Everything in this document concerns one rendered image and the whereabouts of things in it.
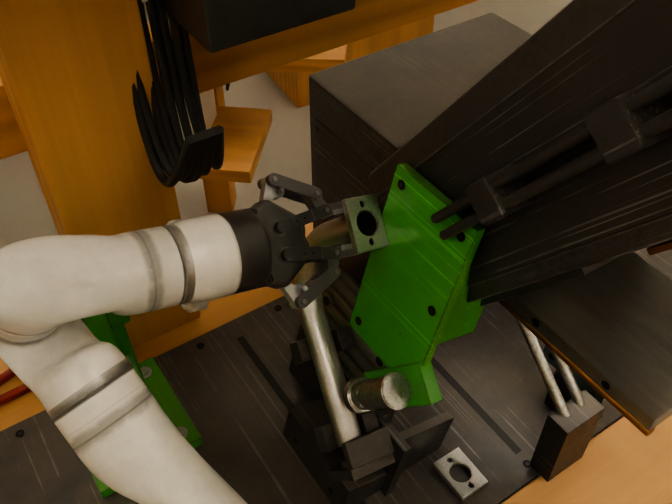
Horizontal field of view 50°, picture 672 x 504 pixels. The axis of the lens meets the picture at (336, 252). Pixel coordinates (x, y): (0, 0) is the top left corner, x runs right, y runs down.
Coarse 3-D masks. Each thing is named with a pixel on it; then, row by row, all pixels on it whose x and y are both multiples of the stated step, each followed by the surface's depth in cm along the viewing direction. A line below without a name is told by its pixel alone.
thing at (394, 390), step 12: (396, 372) 74; (348, 384) 78; (360, 384) 77; (372, 384) 75; (384, 384) 72; (396, 384) 73; (408, 384) 74; (348, 396) 77; (360, 396) 76; (372, 396) 74; (384, 396) 72; (396, 396) 73; (408, 396) 74; (348, 408) 78; (360, 408) 77; (372, 408) 76; (396, 408) 73
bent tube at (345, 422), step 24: (360, 216) 74; (312, 240) 78; (336, 240) 75; (360, 240) 71; (384, 240) 73; (312, 264) 80; (312, 312) 82; (312, 336) 82; (336, 360) 82; (336, 384) 81; (336, 408) 81; (336, 432) 81; (360, 432) 82
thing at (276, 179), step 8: (272, 176) 68; (280, 176) 69; (272, 184) 68; (280, 184) 69; (288, 184) 69; (296, 184) 70; (304, 184) 70; (288, 192) 70; (296, 192) 69; (304, 192) 70; (312, 192) 70; (320, 192) 71; (296, 200) 72
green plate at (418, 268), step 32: (416, 192) 68; (384, 224) 73; (416, 224) 69; (448, 224) 65; (480, 224) 64; (384, 256) 74; (416, 256) 70; (448, 256) 66; (384, 288) 75; (416, 288) 71; (448, 288) 67; (352, 320) 81; (384, 320) 76; (416, 320) 72; (448, 320) 72; (384, 352) 77; (416, 352) 73
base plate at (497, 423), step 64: (640, 256) 113; (256, 320) 104; (512, 320) 104; (192, 384) 96; (256, 384) 96; (448, 384) 96; (512, 384) 96; (0, 448) 89; (64, 448) 89; (256, 448) 89; (448, 448) 89; (512, 448) 89
